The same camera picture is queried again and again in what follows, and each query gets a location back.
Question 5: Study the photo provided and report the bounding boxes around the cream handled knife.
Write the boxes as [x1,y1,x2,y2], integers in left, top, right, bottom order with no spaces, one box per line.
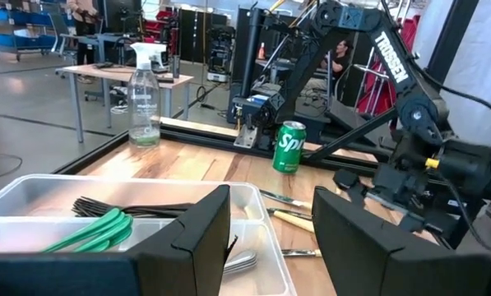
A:
[280,247,324,259]
[258,188,313,210]
[266,206,316,234]

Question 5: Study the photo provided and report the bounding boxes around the dark tall tumbler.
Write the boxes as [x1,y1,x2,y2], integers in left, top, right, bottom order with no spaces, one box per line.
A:
[171,53,182,80]

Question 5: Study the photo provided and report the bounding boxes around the black upright rig post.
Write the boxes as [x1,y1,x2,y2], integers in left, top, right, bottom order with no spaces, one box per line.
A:
[424,0,481,86]

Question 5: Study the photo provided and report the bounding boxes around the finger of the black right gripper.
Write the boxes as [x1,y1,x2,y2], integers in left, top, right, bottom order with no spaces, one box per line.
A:
[398,212,429,234]
[332,167,368,199]

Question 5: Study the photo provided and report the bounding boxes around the black side cart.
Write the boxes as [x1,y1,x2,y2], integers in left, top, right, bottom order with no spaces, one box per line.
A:
[227,57,336,143]

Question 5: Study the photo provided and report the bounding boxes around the silver metal mounting bracket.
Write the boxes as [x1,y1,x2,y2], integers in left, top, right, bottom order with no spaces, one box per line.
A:
[233,122,259,150]

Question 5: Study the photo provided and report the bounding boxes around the clear spray bottle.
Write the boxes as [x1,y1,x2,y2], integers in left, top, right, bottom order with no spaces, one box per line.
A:
[127,41,169,150]

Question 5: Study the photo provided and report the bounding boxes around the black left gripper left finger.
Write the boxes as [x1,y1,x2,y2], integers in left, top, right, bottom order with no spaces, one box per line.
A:
[0,184,232,296]

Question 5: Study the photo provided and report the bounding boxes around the clear plastic compartment tray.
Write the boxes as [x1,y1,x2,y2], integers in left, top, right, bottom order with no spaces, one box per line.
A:
[0,173,299,296]

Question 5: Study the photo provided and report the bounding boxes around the blue bin shelving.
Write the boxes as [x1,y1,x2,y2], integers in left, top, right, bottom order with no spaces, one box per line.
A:
[0,0,72,59]

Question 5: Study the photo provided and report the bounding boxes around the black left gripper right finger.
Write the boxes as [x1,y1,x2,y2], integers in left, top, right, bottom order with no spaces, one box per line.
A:
[311,186,491,296]

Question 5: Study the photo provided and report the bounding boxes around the gold spoon green handle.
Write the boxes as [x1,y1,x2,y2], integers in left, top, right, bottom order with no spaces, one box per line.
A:
[72,214,134,253]
[91,225,134,253]
[42,207,123,253]

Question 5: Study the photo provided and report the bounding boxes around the black server tower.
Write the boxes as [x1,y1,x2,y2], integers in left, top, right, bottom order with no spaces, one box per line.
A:
[206,25,235,84]

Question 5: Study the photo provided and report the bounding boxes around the black table frame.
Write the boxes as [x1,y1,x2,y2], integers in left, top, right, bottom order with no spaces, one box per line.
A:
[50,116,491,190]

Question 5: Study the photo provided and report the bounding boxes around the white table grey legs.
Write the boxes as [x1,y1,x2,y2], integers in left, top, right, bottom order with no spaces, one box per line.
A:
[54,62,196,145]

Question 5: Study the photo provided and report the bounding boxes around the person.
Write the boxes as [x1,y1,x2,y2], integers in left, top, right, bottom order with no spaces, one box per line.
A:
[306,38,356,99]
[65,0,101,67]

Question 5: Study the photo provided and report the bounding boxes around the green soda can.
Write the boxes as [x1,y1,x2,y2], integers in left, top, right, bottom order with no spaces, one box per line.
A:
[271,119,308,175]

